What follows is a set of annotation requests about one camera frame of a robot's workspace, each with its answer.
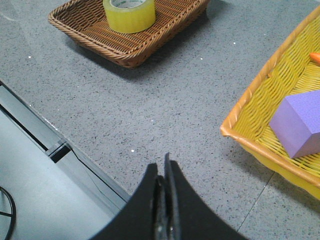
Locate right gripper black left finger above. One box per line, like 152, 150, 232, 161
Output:
92, 163, 167, 240

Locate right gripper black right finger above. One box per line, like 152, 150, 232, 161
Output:
164, 153, 245, 240

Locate yellow packing tape roll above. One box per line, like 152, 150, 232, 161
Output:
102, 0, 156, 34

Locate purple foam block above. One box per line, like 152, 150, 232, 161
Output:
269, 90, 320, 158

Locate yellow woven basket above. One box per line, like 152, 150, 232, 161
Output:
220, 8, 320, 198

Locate orange toy carrot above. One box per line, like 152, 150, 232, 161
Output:
309, 52, 320, 64

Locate brown wicker basket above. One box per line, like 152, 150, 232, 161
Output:
48, 0, 209, 69

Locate black floor cable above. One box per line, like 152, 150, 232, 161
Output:
0, 186, 17, 240

